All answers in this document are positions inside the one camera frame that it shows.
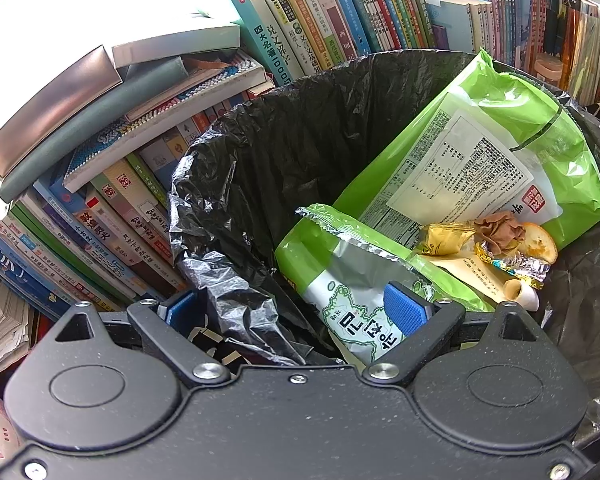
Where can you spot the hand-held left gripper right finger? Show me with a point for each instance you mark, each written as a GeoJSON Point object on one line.
{"type": "Point", "coordinates": [405, 310]}

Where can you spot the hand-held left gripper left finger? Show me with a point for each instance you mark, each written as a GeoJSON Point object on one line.
{"type": "Point", "coordinates": [180, 306]}

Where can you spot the tan paper card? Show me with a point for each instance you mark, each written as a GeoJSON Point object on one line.
{"type": "Point", "coordinates": [475, 275]}

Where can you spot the small green snack packet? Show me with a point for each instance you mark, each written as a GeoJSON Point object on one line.
{"type": "Point", "coordinates": [330, 250]}

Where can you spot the white paper tube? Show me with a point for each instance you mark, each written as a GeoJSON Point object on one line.
{"type": "Point", "coordinates": [522, 295]}

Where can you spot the silver foil wrapper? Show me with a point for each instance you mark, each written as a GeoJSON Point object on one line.
{"type": "Point", "coordinates": [515, 265]}

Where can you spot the brown paper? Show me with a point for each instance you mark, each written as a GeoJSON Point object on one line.
{"type": "Point", "coordinates": [500, 232]}

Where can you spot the toasted bread slice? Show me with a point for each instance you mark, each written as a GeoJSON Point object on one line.
{"type": "Point", "coordinates": [537, 247]}

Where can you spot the large green snack bag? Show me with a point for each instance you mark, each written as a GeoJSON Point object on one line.
{"type": "Point", "coordinates": [415, 145]}

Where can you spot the black plastic trash bag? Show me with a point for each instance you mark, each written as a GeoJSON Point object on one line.
{"type": "Point", "coordinates": [290, 135]}

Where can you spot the row of leaning textbooks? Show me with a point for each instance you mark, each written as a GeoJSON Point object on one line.
{"type": "Point", "coordinates": [105, 225]}

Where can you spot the thick bead-edged notebook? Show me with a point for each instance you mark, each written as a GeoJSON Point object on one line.
{"type": "Point", "coordinates": [130, 140]}

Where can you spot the stack of white papers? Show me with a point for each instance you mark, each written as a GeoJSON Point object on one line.
{"type": "Point", "coordinates": [0, 320]}

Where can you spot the thin bead-edged notebook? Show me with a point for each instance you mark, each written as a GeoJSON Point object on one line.
{"type": "Point", "coordinates": [220, 77]}

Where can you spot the silver flat box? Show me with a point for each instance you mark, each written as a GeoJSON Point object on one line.
{"type": "Point", "coordinates": [55, 105]}

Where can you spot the white flat box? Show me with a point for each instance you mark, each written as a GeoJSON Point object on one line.
{"type": "Point", "coordinates": [180, 40]}

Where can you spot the white jar peach lid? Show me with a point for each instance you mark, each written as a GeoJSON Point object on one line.
{"type": "Point", "coordinates": [547, 67]}

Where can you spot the row of upright shelf books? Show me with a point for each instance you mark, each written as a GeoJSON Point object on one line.
{"type": "Point", "coordinates": [330, 25]}

